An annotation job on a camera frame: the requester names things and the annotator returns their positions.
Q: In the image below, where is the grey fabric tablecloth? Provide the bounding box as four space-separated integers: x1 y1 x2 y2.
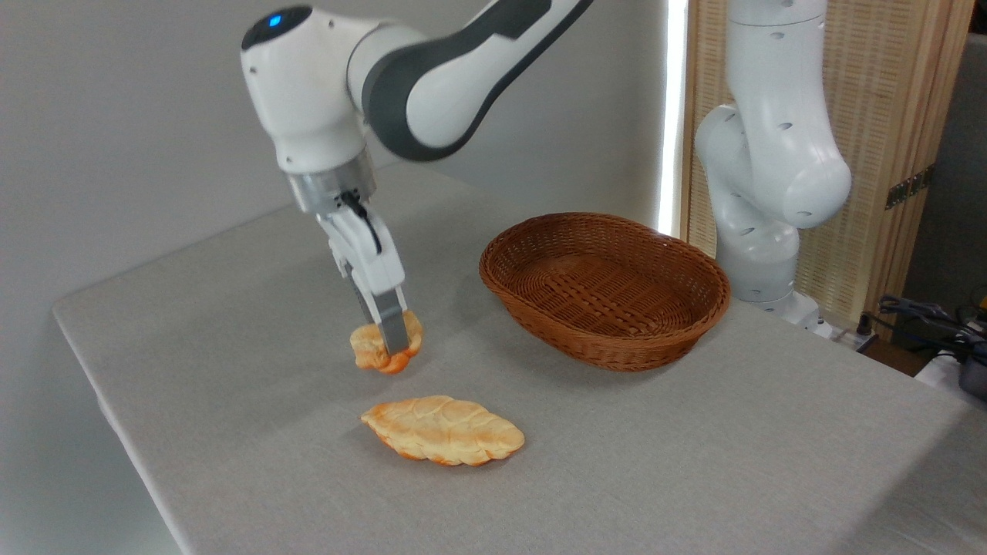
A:
52 161 987 555

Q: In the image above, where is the long braided bread loaf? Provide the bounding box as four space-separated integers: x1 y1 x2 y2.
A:
360 395 527 468

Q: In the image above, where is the brown wicker oval basket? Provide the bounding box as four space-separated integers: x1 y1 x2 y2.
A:
478 212 733 373

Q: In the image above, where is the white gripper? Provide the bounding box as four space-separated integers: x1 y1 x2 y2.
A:
315 201 410 358

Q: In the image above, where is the black cable bundle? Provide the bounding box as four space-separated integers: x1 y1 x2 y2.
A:
856 294 987 363

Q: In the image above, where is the dark grey device box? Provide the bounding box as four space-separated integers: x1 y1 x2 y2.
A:
958 343 987 402

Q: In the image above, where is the dark metal screen hinge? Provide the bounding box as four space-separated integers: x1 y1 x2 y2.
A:
884 165 935 211

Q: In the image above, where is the silver wrist flange ring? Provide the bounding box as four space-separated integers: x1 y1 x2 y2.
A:
286 153 378 216

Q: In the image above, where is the small round bread roll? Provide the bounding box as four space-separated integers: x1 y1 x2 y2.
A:
349 309 425 376

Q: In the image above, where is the white power strip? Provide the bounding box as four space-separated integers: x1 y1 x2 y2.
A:
830 324 881 352

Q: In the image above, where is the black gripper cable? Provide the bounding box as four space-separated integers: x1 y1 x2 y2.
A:
339 190 383 256

